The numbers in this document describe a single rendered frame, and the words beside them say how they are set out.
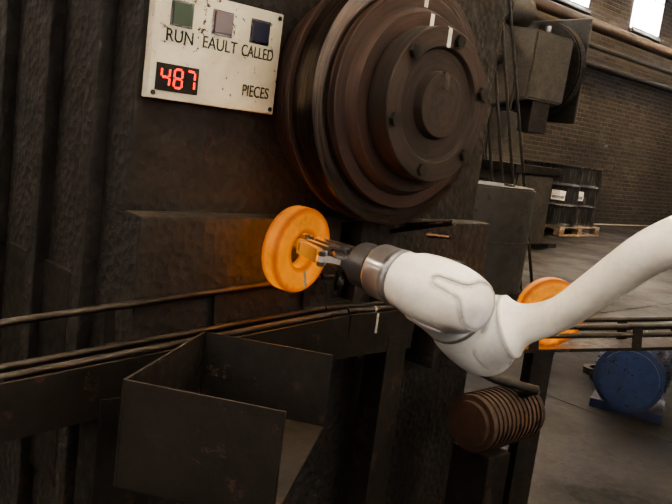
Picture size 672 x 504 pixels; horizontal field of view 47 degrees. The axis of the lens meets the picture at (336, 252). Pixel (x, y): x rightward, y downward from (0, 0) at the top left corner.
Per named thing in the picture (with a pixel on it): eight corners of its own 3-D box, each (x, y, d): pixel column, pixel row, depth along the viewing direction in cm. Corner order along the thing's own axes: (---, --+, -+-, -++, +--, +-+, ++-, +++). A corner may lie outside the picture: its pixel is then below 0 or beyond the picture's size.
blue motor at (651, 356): (582, 413, 332) (596, 336, 327) (601, 383, 382) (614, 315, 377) (658, 433, 318) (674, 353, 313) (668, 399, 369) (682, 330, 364)
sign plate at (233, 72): (140, 96, 127) (150, -18, 124) (266, 114, 144) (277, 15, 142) (147, 96, 125) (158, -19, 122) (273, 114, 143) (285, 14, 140)
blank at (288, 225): (257, 219, 132) (272, 223, 130) (315, 194, 143) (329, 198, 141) (263, 300, 138) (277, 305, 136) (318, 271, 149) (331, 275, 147)
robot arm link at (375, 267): (416, 305, 125) (390, 294, 130) (427, 250, 124) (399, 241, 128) (378, 308, 119) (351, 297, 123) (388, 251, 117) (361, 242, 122)
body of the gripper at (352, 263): (355, 293, 123) (317, 277, 130) (391, 290, 129) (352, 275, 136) (363, 247, 122) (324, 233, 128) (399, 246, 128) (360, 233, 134)
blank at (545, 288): (530, 354, 179) (536, 358, 176) (503, 296, 176) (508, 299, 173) (589, 322, 180) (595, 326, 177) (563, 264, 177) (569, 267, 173)
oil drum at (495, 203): (388, 323, 450) (410, 170, 437) (452, 316, 491) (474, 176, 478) (470, 353, 408) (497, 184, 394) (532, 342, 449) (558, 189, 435)
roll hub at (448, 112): (357, 174, 137) (379, 11, 133) (455, 182, 156) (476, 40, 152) (380, 178, 133) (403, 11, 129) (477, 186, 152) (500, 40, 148)
